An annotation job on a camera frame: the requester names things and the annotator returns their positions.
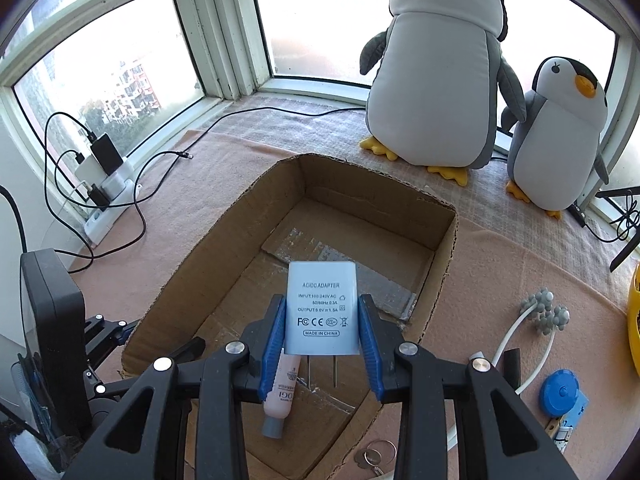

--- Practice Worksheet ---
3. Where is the white plug charger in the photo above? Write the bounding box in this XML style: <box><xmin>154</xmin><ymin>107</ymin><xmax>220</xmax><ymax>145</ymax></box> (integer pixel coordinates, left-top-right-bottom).
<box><xmin>102</xmin><ymin>171</ymin><xmax>135</xmax><ymax>200</ymax></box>

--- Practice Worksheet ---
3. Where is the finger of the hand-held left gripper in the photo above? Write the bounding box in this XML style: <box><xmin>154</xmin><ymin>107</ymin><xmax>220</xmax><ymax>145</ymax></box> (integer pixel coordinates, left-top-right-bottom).
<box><xmin>84</xmin><ymin>314</ymin><xmax>143</xmax><ymax>368</ymax></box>
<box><xmin>85</xmin><ymin>337</ymin><xmax>207</xmax><ymax>413</ymax></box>

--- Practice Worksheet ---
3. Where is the black charging cable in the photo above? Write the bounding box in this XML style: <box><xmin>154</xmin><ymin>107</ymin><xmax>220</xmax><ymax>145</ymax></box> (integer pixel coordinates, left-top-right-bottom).
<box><xmin>52</xmin><ymin>149</ymin><xmax>87</xmax><ymax>206</ymax></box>
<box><xmin>42</xmin><ymin>110</ymin><xmax>101</xmax><ymax>261</ymax></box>

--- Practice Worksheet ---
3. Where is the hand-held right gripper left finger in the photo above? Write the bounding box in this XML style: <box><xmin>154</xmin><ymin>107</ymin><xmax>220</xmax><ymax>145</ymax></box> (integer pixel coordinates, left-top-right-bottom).
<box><xmin>62</xmin><ymin>294</ymin><xmax>287</xmax><ymax>480</ymax></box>

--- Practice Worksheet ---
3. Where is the white power adapter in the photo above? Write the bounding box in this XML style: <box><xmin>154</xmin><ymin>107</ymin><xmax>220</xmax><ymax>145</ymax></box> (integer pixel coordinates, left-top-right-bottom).
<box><xmin>284</xmin><ymin>261</ymin><xmax>362</xmax><ymax>388</ymax></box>

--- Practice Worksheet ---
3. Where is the black cable with metal connector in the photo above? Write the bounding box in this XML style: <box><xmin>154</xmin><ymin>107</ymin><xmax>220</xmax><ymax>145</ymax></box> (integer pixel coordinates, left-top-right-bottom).
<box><xmin>55</xmin><ymin>149</ymin><xmax>195</xmax><ymax>275</ymax></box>

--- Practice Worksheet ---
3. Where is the metal key ring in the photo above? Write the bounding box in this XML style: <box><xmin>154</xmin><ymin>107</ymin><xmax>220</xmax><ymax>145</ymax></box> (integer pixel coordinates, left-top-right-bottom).
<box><xmin>354</xmin><ymin>440</ymin><xmax>398</xmax><ymax>477</ymax></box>

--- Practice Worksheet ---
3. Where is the black tripod cable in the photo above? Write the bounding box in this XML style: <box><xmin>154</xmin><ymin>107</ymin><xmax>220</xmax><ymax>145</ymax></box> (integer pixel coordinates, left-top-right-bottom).
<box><xmin>582</xmin><ymin>195</ymin><xmax>640</xmax><ymax>243</ymax></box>

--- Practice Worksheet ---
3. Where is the large penguin plush toy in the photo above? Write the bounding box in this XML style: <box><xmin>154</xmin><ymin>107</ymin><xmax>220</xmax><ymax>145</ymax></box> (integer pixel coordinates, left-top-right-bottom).
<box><xmin>359</xmin><ymin>0</ymin><xmax>527</xmax><ymax>186</ymax></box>

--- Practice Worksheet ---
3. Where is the pink tube bottle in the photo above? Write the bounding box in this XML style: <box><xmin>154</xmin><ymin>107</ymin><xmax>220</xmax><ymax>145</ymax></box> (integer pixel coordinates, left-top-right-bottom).
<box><xmin>261</xmin><ymin>350</ymin><xmax>303</xmax><ymax>442</ymax></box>

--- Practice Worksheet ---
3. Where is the white power strip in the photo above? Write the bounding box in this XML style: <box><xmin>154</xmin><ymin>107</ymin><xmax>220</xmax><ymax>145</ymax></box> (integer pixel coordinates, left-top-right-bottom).
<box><xmin>75</xmin><ymin>160</ymin><xmax>146</xmax><ymax>247</ymax></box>

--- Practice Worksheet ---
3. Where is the yellow plastic container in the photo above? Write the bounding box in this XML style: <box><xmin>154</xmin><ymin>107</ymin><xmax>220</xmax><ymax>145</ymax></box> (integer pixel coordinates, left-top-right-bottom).
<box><xmin>627</xmin><ymin>265</ymin><xmax>640</xmax><ymax>351</ymax></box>

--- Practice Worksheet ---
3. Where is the black flat charger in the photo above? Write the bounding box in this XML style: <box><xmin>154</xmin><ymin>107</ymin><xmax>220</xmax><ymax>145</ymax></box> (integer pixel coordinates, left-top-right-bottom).
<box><xmin>90</xmin><ymin>134</ymin><xmax>125</xmax><ymax>177</ymax></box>

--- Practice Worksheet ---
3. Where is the small black block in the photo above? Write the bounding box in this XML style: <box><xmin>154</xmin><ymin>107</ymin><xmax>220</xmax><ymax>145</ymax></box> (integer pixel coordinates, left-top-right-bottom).
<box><xmin>500</xmin><ymin>347</ymin><xmax>522</xmax><ymax>392</ymax></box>

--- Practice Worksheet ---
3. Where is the long black cable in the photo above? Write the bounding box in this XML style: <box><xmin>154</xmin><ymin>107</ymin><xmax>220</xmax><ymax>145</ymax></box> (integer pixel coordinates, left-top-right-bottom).
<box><xmin>191</xmin><ymin>104</ymin><xmax>368</xmax><ymax>146</ymax></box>

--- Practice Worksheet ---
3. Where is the white window frame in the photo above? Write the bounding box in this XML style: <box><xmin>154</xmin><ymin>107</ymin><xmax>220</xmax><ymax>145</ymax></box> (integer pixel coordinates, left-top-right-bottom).
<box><xmin>0</xmin><ymin>0</ymin><xmax>640</xmax><ymax>221</ymax></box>

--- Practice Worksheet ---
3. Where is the black plug charger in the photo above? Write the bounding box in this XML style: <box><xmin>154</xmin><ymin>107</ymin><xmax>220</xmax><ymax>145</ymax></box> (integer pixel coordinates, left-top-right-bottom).
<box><xmin>82</xmin><ymin>182</ymin><xmax>111</xmax><ymax>211</ymax></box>

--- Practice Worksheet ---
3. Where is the blue round tape measure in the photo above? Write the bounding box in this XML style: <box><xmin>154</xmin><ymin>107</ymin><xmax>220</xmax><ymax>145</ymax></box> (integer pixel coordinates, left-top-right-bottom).
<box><xmin>539</xmin><ymin>370</ymin><xmax>581</xmax><ymax>417</ymax></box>

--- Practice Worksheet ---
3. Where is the brown cardboard box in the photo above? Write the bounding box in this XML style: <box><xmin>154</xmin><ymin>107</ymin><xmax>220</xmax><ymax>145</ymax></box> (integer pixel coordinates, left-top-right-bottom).
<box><xmin>119</xmin><ymin>152</ymin><xmax>460</xmax><ymax>480</ymax></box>

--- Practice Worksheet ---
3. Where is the white flat charger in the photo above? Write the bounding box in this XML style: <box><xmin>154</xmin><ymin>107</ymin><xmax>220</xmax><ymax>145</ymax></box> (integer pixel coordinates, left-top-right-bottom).
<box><xmin>75</xmin><ymin>156</ymin><xmax>108</xmax><ymax>186</ymax></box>

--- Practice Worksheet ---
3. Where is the white patterned small item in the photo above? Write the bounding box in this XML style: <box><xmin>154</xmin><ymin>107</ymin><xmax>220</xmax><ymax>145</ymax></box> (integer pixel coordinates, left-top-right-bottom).
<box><xmin>552</xmin><ymin>417</ymin><xmax>577</xmax><ymax>456</ymax></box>

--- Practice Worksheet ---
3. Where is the thick black cable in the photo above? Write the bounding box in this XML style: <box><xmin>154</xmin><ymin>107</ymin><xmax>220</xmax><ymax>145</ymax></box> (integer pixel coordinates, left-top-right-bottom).
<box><xmin>0</xmin><ymin>185</ymin><xmax>28</xmax><ymax>256</ymax></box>

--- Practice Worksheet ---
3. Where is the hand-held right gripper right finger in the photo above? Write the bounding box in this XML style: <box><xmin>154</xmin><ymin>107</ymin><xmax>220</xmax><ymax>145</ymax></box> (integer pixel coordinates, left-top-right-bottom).
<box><xmin>356</xmin><ymin>293</ymin><xmax>581</xmax><ymax>480</ymax></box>

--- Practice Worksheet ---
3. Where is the small penguin plush toy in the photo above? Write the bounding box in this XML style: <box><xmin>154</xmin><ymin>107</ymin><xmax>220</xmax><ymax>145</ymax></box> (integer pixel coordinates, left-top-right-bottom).
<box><xmin>500</xmin><ymin>56</ymin><xmax>611</xmax><ymax>220</ymax></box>

